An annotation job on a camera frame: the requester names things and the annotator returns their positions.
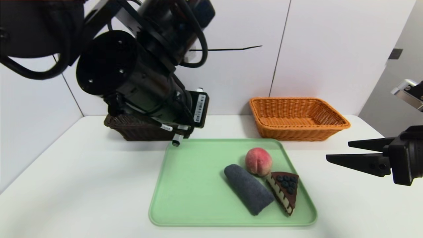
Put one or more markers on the pink peach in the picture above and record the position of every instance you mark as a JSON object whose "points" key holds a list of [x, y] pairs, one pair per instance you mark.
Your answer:
{"points": [[259, 162]]}

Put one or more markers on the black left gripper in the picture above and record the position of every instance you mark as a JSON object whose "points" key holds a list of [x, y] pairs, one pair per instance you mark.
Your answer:
{"points": [[200, 110]]}

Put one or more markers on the chocolate blueberry cake slice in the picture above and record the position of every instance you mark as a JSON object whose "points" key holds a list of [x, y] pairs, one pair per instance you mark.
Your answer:
{"points": [[288, 191]]}

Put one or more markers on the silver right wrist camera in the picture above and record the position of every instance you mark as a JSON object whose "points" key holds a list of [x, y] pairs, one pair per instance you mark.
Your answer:
{"points": [[409, 94]]}

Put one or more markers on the light green plastic tray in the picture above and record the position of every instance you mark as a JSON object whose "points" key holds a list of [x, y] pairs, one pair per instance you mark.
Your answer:
{"points": [[191, 198]]}

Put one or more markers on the small black wall fixture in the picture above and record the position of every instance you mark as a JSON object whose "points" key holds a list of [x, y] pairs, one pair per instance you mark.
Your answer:
{"points": [[395, 53]]}

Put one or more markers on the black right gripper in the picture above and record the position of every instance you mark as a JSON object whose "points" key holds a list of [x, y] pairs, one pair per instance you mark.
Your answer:
{"points": [[403, 158]]}

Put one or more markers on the white marker pen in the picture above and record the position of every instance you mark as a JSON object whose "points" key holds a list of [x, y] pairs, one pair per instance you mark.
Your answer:
{"points": [[177, 140]]}

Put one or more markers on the dark grey towel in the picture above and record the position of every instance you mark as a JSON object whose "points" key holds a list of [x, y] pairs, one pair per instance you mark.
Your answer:
{"points": [[249, 190]]}

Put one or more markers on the dark brown wicker basket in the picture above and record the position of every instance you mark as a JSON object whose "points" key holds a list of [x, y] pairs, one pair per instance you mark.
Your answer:
{"points": [[138, 132]]}

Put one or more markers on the orange and black left arm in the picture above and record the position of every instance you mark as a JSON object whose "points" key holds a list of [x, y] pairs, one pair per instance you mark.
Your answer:
{"points": [[109, 62]]}

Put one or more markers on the orange wicker basket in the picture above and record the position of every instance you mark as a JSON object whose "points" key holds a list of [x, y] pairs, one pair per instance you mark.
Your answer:
{"points": [[297, 132]]}

